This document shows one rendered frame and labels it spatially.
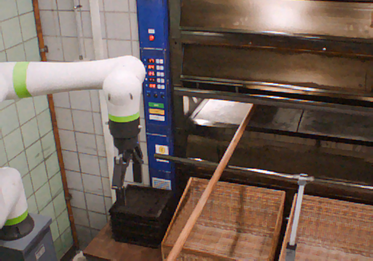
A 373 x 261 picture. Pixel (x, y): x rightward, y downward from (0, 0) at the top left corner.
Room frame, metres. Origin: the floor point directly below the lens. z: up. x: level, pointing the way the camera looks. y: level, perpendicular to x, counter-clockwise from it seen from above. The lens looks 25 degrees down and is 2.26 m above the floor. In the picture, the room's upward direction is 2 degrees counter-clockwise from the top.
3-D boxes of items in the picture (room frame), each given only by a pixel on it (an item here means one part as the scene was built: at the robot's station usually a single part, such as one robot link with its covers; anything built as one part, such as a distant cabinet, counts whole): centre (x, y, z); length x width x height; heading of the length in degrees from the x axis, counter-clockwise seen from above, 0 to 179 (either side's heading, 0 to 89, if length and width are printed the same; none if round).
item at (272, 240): (1.93, -0.19, 0.72); 0.56 x 0.49 x 0.28; 70
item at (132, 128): (1.21, 0.18, 1.69); 0.12 x 0.09 x 0.06; 72
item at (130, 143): (1.21, 0.18, 1.61); 0.08 x 0.07 x 0.09; 162
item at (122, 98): (1.22, 0.18, 1.79); 0.13 x 0.11 x 0.14; 178
